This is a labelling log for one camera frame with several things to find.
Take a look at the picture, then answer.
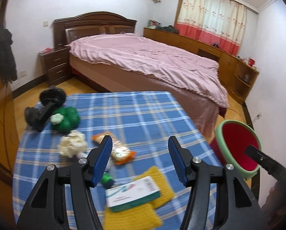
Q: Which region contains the dark wooden headboard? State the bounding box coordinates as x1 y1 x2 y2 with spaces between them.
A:
53 11 137 49

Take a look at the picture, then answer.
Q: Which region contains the small photo frame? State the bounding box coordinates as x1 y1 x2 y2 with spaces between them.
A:
148 20 161 29

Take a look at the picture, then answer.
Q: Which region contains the dark wooden nightstand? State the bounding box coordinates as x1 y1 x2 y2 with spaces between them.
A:
38 47 72 86

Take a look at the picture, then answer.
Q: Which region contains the yellow foam net sleeve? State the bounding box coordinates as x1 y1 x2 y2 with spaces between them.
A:
134 166 175 209

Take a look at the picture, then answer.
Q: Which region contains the red bin with green rim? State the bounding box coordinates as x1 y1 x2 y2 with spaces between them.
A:
210 119 262 180

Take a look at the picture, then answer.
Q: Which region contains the orange snack packet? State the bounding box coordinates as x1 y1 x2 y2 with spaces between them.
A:
92 131 136 165

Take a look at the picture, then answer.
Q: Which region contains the cream paper ball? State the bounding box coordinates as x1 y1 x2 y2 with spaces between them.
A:
58 130 87 159

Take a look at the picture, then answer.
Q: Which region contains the long wooden cabinet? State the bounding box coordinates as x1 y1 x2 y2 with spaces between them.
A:
143 28 259 104

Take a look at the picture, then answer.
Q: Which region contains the wooden wardrobe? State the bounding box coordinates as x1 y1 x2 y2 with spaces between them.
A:
0 2 20 178

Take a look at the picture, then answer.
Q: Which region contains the person's right hand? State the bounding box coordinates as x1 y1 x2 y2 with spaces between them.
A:
262 181 286 221

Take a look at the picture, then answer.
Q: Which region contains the dark clothes pile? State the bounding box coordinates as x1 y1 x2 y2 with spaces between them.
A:
155 25 179 35

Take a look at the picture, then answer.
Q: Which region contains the pink bedspread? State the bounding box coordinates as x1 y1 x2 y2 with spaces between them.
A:
68 33 229 108

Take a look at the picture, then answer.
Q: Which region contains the green clover-shaped toy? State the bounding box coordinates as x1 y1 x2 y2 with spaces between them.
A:
50 106 80 134

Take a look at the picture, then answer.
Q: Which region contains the small green bottle cap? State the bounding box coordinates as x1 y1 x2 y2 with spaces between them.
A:
101 172 114 189

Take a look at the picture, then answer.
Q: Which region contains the clear plastic bag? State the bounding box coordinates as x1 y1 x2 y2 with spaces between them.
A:
76 152 112 172

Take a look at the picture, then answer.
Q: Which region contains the black jacket hanging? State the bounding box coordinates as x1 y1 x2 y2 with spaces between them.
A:
0 26 17 83

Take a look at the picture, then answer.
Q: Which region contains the red box on shelf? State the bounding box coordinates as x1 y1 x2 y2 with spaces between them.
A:
248 58 255 67

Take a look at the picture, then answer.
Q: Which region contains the blue plaid blanket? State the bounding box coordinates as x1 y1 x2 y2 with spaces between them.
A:
12 91 220 229

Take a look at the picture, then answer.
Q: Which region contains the white green medicine box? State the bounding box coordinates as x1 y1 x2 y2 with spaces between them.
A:
105 176 161 212

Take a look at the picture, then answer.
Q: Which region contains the floral red-bottom curtain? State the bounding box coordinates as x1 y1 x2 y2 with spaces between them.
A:
176 0 247 56

